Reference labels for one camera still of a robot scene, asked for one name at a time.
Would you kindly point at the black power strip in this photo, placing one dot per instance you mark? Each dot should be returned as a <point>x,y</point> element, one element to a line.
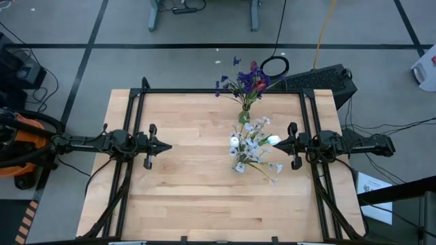
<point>184,10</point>

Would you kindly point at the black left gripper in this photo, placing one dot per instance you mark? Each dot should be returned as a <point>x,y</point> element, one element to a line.
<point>147,146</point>

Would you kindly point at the purple flower bunch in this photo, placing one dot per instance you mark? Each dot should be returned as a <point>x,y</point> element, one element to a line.
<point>245,78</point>

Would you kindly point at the white paper sheet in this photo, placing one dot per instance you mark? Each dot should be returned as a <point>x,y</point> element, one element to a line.
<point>374,200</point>

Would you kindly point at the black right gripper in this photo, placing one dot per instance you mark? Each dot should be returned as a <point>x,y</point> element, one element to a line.
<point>299,144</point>

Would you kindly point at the white tulip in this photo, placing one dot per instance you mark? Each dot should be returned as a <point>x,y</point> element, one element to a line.
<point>234,141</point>
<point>274,139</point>

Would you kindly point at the black equipment box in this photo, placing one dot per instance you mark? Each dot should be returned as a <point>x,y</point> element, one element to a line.
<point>17,64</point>

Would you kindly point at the grey desk frame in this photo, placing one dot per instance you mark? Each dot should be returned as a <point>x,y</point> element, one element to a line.
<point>153,15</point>

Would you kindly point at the single purple flower stem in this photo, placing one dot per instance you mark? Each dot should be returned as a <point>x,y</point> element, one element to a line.
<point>265,80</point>

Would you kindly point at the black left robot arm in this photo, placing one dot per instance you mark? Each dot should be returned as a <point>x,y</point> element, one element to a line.
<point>85,143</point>

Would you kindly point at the white plastic device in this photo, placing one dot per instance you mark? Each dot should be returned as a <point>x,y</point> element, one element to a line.
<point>425,69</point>

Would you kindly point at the black metal beam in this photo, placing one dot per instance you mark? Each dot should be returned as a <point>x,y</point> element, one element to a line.
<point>395,192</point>

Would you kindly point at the orange black vacuum cleaner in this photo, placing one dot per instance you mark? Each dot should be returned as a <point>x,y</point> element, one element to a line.
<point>24,136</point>

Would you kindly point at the white flower bouquet green stems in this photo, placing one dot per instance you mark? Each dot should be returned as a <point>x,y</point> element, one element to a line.
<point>240,167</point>

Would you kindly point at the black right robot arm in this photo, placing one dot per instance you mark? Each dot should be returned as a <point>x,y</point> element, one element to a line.
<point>371,144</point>

